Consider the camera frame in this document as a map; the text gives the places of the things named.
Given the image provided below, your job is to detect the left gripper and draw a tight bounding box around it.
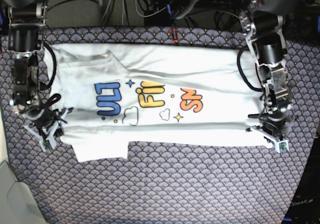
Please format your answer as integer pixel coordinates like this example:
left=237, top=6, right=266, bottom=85
left=246, top=110, right=295, bottom=152

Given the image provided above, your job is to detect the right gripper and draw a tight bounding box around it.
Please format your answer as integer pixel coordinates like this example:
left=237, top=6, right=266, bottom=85
left=10, top=93, right=73, bottom=151

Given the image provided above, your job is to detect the white printed T-shirt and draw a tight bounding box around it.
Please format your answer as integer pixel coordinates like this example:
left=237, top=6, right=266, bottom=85
left=43, top=44, right=272, bottom=162

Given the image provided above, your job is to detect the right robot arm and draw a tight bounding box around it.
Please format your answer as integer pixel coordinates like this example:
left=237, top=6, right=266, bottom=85
left=0, top=0, right=72, bottom=152

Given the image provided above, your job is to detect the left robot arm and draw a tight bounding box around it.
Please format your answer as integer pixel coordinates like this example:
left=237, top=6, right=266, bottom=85
left=236, top=0, right=302, bottom=153

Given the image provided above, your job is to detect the black OpenArm box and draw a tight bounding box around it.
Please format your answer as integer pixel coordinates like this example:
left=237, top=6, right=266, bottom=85
left=282, top=138, right=320, bottom=224

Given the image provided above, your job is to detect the patterned grey table cloth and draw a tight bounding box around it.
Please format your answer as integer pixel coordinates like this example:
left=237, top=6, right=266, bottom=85
left=0, top=36, right=320, bottom=224

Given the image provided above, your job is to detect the red clamp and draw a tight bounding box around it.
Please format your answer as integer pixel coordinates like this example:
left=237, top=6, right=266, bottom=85
left=169, top=28, right=179, bottom=43

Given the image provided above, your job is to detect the black power strip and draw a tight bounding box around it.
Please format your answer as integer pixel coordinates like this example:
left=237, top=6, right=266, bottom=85
left=195, top=0, right=243, bottom=7

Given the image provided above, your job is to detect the white cables bundle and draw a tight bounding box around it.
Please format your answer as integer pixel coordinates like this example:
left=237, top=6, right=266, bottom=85
left=74, top=0, right=168, bottom=26

